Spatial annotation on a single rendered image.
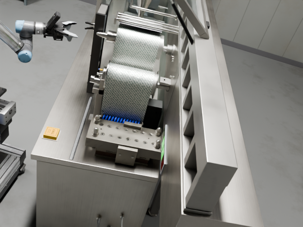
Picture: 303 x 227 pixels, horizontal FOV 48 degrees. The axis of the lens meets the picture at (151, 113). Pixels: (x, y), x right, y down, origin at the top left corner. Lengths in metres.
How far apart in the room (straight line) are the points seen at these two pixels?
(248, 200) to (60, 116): 1.24
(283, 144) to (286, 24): 2.13
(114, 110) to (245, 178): 0.89
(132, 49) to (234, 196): 1.06
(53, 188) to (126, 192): 0.40
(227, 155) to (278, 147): 3.00
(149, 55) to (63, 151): 0.69
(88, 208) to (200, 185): 1.22
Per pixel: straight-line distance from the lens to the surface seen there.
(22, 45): 2.07
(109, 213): 2.06
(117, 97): 1.76
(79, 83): 2.27
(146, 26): 1.88
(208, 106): 1.02
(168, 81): 1.75
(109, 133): 1.74
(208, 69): 1.21
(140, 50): 1.87
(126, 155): 1.72
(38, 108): 3.44
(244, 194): 1.13
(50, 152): 1.80
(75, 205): 2.05
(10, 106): 2.26
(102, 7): 2.00
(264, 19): 5.40
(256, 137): 3.86
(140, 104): 1.78
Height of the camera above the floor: 2.23
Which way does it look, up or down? 39 degrees down
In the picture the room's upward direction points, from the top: 16 degrees clockwise
